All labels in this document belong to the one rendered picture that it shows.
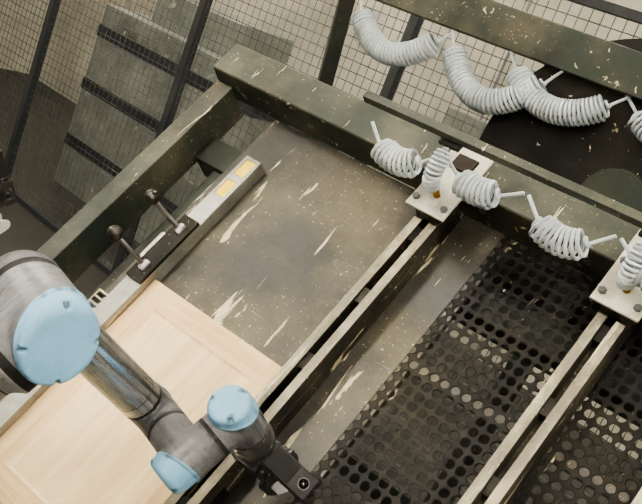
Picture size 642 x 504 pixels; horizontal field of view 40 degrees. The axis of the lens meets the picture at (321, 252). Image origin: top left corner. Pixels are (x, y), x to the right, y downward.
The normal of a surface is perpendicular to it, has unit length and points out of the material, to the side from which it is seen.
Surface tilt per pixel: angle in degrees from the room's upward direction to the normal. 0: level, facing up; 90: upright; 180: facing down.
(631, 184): 90
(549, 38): 90
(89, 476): 50
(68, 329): 84
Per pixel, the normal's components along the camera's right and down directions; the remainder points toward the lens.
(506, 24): -0.57, 0.01
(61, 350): 0.65, 0.33
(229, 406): -0.21, -0.57
